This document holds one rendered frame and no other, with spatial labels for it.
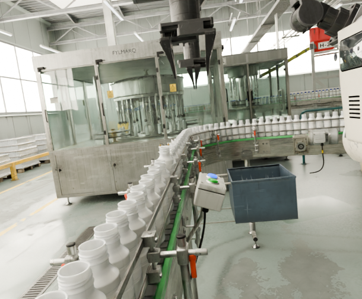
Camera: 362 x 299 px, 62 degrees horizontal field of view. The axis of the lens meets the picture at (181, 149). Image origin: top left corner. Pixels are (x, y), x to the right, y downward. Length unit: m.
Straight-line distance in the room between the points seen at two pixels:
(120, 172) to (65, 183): 0.90
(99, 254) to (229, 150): 2.41
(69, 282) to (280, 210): 1.32
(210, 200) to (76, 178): 4.24
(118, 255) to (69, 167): 4.55
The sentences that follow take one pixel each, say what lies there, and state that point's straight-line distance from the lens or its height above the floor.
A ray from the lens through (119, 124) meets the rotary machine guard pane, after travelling 4.67.
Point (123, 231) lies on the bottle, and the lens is 0.54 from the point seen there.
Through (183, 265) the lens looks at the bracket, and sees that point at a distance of 0.57.
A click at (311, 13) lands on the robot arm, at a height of 1.58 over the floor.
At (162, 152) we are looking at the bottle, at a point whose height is 1.19.
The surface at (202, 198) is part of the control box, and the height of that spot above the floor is 1.08.
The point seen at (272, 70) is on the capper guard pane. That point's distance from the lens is 6.56.
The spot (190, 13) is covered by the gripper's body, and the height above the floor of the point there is 1.50.
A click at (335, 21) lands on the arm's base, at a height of 1.55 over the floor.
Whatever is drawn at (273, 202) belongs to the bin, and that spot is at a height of 0.82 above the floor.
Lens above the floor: 1.33
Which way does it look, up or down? 8 degrees down
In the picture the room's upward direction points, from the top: 7 degrees counter-clockwise
